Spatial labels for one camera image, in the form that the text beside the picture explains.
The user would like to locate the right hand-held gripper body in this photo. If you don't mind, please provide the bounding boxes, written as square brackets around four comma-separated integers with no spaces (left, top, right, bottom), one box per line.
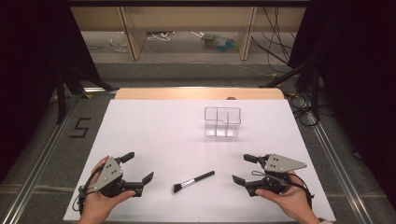
[246,153,308,198]

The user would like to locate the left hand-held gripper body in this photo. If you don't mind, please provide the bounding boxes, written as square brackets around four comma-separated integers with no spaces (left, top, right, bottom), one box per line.
[88,156,145,199]

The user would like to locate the black makeup brush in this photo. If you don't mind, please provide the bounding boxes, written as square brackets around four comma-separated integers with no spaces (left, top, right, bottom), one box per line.
[173,170,216,194]

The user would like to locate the clear plastic organizer box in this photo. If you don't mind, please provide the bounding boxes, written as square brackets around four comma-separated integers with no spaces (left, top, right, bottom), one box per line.
[204,106,243,138]

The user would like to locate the person's right hand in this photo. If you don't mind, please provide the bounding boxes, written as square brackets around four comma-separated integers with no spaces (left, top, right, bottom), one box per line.
[255,170,314,224]

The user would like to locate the person's left hand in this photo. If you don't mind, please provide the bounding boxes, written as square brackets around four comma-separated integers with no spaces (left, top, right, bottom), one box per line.
[78,156,136,224]

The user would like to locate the white table mat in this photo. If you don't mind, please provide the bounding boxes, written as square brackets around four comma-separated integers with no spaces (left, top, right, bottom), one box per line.
[63,99,337,222]

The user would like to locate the black tripod stand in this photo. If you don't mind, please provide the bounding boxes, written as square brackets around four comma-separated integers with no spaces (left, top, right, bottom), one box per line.
[260,59,322,120]
[55,64,115,125]

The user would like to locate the clear plastic bag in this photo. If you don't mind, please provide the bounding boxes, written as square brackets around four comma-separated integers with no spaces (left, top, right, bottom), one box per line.
[109,31,129,53]

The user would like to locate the colourful plastic bag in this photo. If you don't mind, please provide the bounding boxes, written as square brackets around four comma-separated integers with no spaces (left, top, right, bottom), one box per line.
[201,32,240,53]

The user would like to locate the dark curtain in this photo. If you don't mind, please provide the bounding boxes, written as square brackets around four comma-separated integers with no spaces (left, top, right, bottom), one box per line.
[0,0,101,185]
[288,0,396,213]

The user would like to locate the wooden shelf unit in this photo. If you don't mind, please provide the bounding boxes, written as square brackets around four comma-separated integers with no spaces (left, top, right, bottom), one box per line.
[70,6,307,62]

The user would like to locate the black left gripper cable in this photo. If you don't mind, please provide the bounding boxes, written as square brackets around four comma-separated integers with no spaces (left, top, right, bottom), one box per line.
[73,163,106,217]

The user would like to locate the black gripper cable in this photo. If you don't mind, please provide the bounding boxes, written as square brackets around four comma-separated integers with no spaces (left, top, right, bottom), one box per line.
[73,163,106,217]
[289,172,315,210]

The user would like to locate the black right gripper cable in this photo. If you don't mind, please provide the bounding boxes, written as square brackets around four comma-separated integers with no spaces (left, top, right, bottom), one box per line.
[289,172,315,210]

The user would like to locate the metal floor rail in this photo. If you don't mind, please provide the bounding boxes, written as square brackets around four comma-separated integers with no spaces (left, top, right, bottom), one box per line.
[0,95,82,224]
[306,111,376,224]

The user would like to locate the black cable coil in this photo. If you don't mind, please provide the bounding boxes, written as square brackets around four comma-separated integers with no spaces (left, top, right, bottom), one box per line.
[285,92,321,127]

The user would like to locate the black hanging cables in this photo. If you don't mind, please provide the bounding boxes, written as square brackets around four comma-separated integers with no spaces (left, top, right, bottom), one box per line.
[251,7,296,75]

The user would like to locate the white cord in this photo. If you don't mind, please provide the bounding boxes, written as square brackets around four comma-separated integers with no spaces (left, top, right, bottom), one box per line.
[147,31,176,43]

